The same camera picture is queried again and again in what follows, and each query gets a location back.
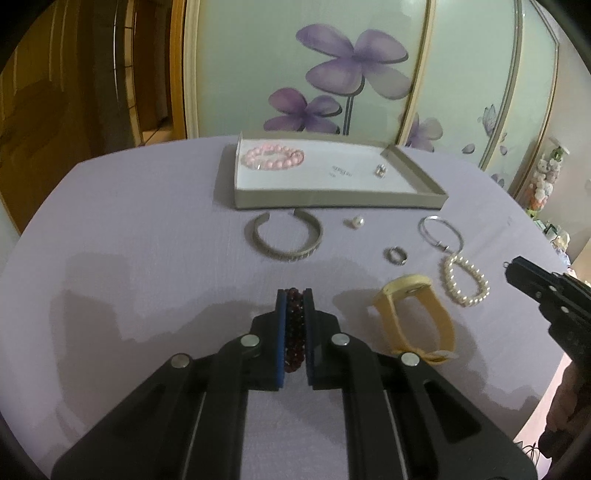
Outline wooden door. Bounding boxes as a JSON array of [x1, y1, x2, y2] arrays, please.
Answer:
[[0, 0, 188, 237]]

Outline silver cuff bracelet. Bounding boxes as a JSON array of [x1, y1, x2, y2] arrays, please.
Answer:
[[245, 209, 324, 264]]

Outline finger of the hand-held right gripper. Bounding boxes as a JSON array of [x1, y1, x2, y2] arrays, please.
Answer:
[[503, 256, 561, 308]]

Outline grey cardboard jewelry tray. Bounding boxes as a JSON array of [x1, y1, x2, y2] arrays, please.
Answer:
[[233, 130, 450, 210]]

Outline thin dark cable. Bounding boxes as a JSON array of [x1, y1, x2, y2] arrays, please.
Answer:
[[516, 440, 544, 463]]

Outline yellow strap wristwatch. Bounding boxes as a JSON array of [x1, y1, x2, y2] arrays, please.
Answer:
[[373, 274, 459, 365]]

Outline pink bead bracelet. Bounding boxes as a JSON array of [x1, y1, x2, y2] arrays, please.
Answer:
[[241, 144, 306, 171]]

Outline white pearl bracelet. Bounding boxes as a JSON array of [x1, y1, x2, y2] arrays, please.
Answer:
[[443, 254, 491, 308]]

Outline pastel clutter pile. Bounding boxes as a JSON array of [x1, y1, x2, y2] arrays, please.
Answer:
[[538, 219, 575, 271]]

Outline dark red bead bracelet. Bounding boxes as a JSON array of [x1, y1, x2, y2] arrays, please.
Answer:
[[286, 287, 308, 374]]

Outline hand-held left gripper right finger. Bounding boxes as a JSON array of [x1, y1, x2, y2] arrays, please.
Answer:
[[303, 287, 539, 480]]

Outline thin silver hoop bangle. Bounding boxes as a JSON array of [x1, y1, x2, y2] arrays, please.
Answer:
[[419, 215, 464, 254]]

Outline hanging plush toys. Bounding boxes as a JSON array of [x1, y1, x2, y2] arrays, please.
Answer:
[[526, 145, 570, 214]]

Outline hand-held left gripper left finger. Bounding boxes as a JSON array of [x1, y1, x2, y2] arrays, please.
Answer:
[[51, 289, 289, 480]]

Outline flower print wardrobe door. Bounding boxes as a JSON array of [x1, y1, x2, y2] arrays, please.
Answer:
[[184, 0, 437, 140], [480, 0, 560, 195], [399, 0, 523, 171]]

